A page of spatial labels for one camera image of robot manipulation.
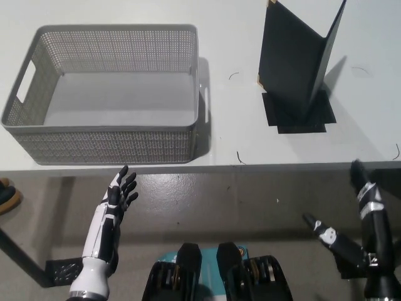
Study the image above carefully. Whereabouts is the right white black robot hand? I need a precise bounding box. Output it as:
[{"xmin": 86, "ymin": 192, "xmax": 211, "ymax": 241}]
[{"xmin": 301, "ymin": 159, "xmax": 397, "ymax": 277}]

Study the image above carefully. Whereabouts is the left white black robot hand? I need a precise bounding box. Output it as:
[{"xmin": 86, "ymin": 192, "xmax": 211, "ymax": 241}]
[{"xmin": 69, "ymin": 166, "xmax": 140, "ymax": 295}]

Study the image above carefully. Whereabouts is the black table foot plate right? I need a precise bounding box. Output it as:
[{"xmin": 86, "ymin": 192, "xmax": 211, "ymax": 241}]
[{"xmin": 339, "ymin": 250, "xmax": 377, "ymax": 279}]

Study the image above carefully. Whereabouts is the black table foot plate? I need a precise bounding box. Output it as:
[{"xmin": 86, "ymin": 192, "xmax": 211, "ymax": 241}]
[
  {"xmin": 44, "ymin": 258, "xmax": 86, "ymax": 287},
  {"xmin": 339, "ymin": 250, "xmax": 377, "ymax": 279}
]

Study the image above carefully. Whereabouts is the black table foot plate left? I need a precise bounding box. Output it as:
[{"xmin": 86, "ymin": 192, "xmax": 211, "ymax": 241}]
[{"xmin": 44, "ymin": 258, "xmax": 86, "ymax": 287}]

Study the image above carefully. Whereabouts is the black table leg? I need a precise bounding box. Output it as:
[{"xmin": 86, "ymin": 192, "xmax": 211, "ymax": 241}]
[{"xmin": 0, "ymin": 226, "xmax": 53, "ymax": 288}]

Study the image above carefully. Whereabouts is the black tape patch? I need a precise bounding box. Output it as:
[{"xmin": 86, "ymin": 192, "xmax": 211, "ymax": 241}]
[{"xmin": 262, "ymin": 90, "xmax": 337, "ymax": 136}]

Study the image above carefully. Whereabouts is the grey perforated plastic basket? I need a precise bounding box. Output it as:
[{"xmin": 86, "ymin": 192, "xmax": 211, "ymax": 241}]
[{"xmin": 0, "ymin": 24, "xmax": 210, "ymax": 166}]

